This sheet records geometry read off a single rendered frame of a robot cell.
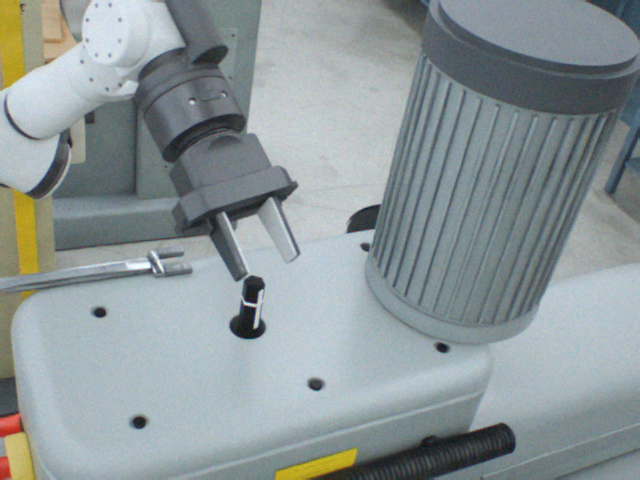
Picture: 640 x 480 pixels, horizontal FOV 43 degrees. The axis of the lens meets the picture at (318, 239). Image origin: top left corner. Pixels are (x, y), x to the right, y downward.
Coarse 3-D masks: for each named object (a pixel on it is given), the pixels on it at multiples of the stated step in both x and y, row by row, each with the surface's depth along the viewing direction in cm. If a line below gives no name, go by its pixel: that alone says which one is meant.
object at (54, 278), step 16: (160, 256) 88; (176, 256) 89; (48, 272) 83; (64, 272) 83; (80, 272) 84; (96, 272) 84; (112, 272) 85; (128, 272) 85; (144, 272) 86; (160, 272) 86; (176, 272) 87; (0, 288) 80; (16, 288) 81; (32, 288) 81
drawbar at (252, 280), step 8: (248, 280) 79; (256, 280) 79; (248, 288) 78; (256, 288) 78; (248, 296) 79; (256, 296) 79; (256, 304) 80; (240, 312) 81; (248, 312) 80; (256, 312) 80; (240, 320) 82; (248, 320) 81; (240, 328) 82; (248, 328) 82; (256, 328) 82; (240, 336) 82; (248, 336) 82; (256, 336) 83
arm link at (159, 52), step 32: (96, 0) 75; (128, 0) 75; (192, 0) 76; (96, 32) 76; (128, 32) 73; (160, 32) 76; (192, 32) 75; (128, 64) 76; (160, 64) 75; (192, 64) 75; (160, 96) 75
